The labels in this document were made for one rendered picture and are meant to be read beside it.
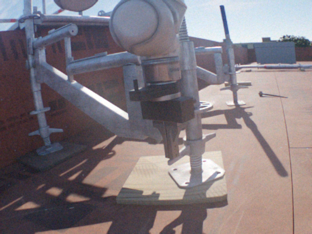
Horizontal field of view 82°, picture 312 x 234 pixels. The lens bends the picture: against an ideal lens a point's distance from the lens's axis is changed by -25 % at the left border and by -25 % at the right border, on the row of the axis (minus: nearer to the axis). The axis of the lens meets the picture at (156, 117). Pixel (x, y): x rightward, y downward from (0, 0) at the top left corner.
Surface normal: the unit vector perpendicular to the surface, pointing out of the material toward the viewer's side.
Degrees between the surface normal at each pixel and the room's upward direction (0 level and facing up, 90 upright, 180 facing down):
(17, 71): 90
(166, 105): 90
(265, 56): 90
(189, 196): 0
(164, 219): 0
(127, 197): 0
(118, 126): 90
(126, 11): 101
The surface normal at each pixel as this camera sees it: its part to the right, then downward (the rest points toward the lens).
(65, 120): 0.87, 0.00
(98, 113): -0.48, 0.27
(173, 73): 0.71, 0.07
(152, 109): -0.69, 0.26
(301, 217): -0.14, -0.96
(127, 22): -0.19, 0.37
